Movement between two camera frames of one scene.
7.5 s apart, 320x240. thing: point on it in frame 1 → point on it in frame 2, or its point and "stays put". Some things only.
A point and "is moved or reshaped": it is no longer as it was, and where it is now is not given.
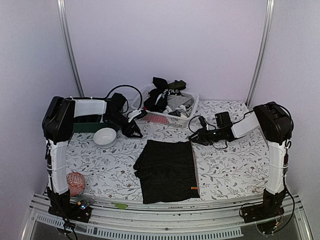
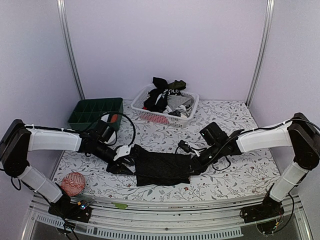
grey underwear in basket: (174, 101) stays put
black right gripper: (202, 134) → (197, 166)
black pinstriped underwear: (168, 170) is moved or reshaped
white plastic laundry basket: (141, 98) stays put
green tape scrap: (120, 206) stays put
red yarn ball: (76, 183) stays put
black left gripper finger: (137, 130) → (118, 167)
